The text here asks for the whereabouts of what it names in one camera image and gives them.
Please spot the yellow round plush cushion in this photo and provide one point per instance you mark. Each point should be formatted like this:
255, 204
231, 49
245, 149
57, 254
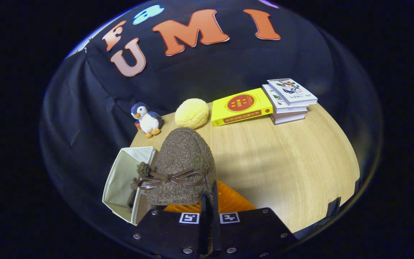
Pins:
192, 113

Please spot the black backdrop cloth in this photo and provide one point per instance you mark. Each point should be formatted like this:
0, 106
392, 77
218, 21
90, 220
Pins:
192, 72

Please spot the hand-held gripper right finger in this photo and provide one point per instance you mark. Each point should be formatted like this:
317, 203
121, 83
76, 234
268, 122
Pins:
250, 232

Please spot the white illustrated cover book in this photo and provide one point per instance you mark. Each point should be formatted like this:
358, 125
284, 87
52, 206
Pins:
291, 90

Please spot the yellow book with red circle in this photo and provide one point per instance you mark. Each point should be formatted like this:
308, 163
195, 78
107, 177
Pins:
241, 106

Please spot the cream fabric storage box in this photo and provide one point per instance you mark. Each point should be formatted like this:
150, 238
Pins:
120, 180

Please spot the penguin plush toy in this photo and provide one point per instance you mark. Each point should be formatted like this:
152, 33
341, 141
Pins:
148, 120

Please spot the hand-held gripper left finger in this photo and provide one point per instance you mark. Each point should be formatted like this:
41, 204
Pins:
171, 232

